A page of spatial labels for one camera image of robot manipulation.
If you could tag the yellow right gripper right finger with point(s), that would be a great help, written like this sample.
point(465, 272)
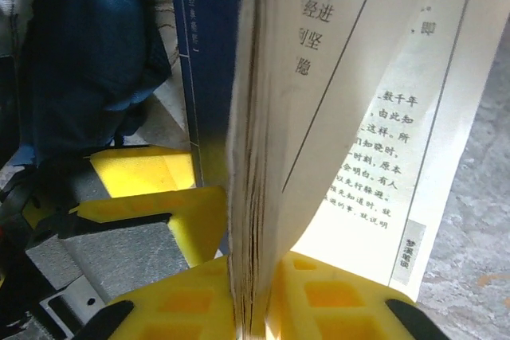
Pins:
point(330, 308)

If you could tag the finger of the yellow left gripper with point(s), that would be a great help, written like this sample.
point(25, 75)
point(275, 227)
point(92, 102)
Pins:
point(199, 220)
point(143, 173)

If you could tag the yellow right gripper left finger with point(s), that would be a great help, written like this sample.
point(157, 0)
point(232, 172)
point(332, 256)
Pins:
point(179, 308)

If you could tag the navy book narrow yellow strip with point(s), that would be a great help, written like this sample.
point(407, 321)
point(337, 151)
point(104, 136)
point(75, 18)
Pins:
point(271, 117)

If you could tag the navy blue student backpack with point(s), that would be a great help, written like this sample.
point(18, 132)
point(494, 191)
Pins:
point(79, 57)

